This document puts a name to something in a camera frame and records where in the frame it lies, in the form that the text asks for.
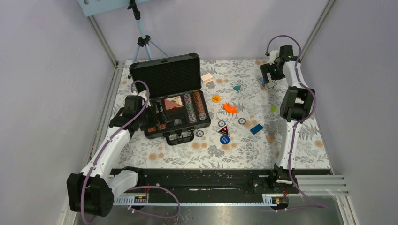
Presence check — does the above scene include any purple poker chip row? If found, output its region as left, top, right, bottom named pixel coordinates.
left=158, top=124, right=167, bottom=130

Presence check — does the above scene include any beige toy block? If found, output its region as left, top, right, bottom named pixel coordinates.
left=200, top=73, right=214, bottom=84

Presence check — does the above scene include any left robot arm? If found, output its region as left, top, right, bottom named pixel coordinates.
left=66, top=95, right=156, bottom=217

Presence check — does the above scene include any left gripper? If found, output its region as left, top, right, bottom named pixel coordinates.
left=137, top=101, right=171, bottom=131

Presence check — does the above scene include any orange curved block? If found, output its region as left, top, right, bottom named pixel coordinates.
left=223, top=103, right=237, bottom=114

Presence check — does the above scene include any loose poker chip near case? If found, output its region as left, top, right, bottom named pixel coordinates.
left=196, top=130, right=204, bottom=137

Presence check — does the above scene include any blue playing card deck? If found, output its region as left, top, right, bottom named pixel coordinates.
left=259, top=77, right=277, bottom=90

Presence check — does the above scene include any orange black poker chip row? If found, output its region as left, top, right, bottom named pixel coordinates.
left=193, top=91, right=207, bottom=121

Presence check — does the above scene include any teal triangular block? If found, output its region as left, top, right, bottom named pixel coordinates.
left=233, top=85, right=241, bottom=91

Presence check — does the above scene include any black triangular all-in button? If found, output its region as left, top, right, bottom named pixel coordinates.
left=217, top=125, right=230, bottom=136

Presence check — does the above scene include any blue rectangular block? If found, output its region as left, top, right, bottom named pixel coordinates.
left=250, top=124, right=263, bottom=135

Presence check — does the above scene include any black poker chip case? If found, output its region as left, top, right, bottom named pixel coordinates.
left=129, top=53, right=211, bottom=145

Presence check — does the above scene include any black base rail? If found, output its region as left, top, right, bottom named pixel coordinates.
left=111, top=166, right=331, bottom=210

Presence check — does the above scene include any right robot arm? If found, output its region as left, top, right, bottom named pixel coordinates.
left=260, top=45, right=314, bottom=193

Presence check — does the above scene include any blue small blind button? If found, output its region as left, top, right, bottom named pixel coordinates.
left=220, top=135, right=230, bottom=145

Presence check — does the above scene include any loose poker chip middle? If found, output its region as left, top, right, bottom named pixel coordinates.
left=218, top=120, right=226, bottom=127

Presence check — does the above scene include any blue tan poker chip row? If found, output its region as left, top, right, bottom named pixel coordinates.
left=184, top=93, right=197, bottom=123

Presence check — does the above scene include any red playing card deck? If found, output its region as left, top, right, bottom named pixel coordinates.
left=164, top=96, right=184, bottom=110

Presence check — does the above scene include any orange big blind button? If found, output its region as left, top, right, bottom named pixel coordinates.
left=211, top=95, right=221, bottom=103

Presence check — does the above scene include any loose poker chip right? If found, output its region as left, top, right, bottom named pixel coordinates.
left=238, top=118, right=246, bottom=125

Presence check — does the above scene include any light blue tripod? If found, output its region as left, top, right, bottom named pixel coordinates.
left=127, top=0, right=169, bottom=63

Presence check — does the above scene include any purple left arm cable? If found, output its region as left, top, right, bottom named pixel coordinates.
left=80, top=80, right=182, bottom=225

